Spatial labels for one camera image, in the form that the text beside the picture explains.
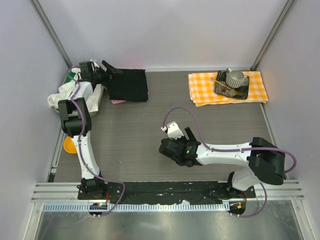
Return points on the orange checkered cloth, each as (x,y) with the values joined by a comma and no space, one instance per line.
(202,89)

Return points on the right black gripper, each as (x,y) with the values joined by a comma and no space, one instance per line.
(166,149)

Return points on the gold chopstick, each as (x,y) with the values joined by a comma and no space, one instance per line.
(234,91)

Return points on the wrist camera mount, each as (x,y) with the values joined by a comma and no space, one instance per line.
(173,131)
(95,66)

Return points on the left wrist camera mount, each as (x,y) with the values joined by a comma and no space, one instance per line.
(95,66)

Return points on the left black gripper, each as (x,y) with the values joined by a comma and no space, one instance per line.
(105,75)

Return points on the white slotted cable duct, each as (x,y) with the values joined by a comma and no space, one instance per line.
(100,207)

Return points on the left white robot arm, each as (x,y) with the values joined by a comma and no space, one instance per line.
(76,122)

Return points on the black floral square plate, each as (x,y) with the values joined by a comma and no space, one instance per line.
(220,90)

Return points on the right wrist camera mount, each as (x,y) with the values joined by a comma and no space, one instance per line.
(173,131)

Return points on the orange plastic bowl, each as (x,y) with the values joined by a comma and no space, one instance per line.
(69,146)

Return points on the green t shirt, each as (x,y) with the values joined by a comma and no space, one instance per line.
(69,77)

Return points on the white printed t shirt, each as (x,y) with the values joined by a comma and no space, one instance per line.
(66,89)

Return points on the grey laundry basket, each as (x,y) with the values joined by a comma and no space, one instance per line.
(76,70)

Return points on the grey striped ceramic cup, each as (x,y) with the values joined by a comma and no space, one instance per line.
(235,78)

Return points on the black t shirt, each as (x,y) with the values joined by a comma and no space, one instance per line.
(131,86)

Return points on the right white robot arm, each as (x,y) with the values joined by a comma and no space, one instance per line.
(260,160)

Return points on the pink towel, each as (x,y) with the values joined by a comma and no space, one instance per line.
(115,102)

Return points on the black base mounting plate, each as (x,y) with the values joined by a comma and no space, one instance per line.
(162,192)

